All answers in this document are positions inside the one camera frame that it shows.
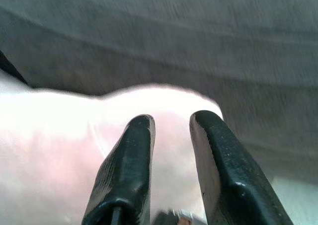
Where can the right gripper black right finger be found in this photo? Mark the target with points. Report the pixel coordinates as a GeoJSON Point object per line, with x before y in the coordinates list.
{"type": "Point", "coordinates": [231, 165]}

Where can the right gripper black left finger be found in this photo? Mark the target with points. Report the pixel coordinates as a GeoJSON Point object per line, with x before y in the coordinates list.
{"type": "Point", "coordinates": [129, 165]}

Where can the pink plush pillow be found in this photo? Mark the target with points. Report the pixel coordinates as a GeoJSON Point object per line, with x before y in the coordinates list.
{"type": "Point", "coordinates": [62, 140]}

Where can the dark grey-brown fabric sofa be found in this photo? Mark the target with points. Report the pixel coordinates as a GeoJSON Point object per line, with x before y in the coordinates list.
{"type": "Point", "coordinates": [174, 36]}

